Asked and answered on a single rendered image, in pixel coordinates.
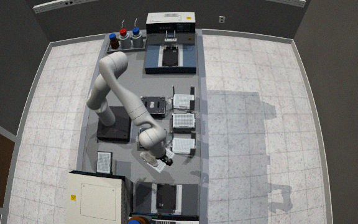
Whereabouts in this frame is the white plastic bottle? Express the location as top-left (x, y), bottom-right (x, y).
top-left (119, 33), bottom-right (132, 49)

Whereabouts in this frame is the red bottle cap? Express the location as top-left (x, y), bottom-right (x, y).
top-left (119, 29), bottom-right (127, 35)

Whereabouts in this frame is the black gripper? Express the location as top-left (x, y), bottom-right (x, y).
top-left (156, 152), bottom-right (173, 166)

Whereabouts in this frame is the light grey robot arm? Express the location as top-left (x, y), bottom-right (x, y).
top-left (86, 52), bottom-right (167, 167)

